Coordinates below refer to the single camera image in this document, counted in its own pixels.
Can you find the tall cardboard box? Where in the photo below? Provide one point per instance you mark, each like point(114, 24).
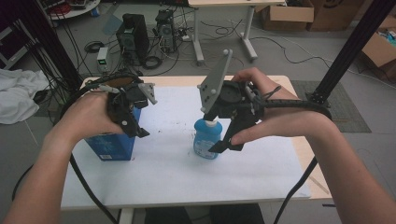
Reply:
point(333, 14)

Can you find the round white table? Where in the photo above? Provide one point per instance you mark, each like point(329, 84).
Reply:
point(74, 11)

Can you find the black metal stand post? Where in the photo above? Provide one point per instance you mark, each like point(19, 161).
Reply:
point(49, 40)
point(351, 46)

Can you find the white table mat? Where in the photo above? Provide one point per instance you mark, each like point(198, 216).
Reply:
point(174, 174)

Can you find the light wooden table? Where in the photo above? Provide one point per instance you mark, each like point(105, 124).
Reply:
point(311, 165)

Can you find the white power supply unit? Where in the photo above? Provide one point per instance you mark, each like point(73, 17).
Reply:
point(102, 59)

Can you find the open computer tower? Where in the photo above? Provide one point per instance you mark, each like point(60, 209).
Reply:
point(166, 29)

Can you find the white power strip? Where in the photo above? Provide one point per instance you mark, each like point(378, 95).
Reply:
point(185, 37)

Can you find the white-legged desk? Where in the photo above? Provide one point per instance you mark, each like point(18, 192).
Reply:
point(249, 37)

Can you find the black computer tower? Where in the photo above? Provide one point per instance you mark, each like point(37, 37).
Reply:
point(134, 37)

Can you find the person's dark-clothed legs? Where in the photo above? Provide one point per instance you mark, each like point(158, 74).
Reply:
point(205, 214)

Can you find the white cloth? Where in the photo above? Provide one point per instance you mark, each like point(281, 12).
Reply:
point(17, 93)

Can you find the cardboard box with blue contents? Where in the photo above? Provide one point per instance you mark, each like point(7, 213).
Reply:
point(378, 49)

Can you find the person's left hand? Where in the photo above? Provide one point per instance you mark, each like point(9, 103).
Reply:
point(87, 115)

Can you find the blue plastic bottle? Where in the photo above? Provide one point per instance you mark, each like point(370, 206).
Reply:
point(204, 138)

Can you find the person's right hand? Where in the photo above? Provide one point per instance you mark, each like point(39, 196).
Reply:
point(289, 124)

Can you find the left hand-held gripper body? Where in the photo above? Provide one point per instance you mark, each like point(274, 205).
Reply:
point(130, 98)

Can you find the grey floor mat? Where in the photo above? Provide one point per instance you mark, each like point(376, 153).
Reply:
point(348, 109)

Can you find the open cardboard box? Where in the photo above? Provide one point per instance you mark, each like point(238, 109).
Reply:
point(288, 17)

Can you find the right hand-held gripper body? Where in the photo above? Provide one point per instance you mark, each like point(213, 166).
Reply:
point(233, 99)

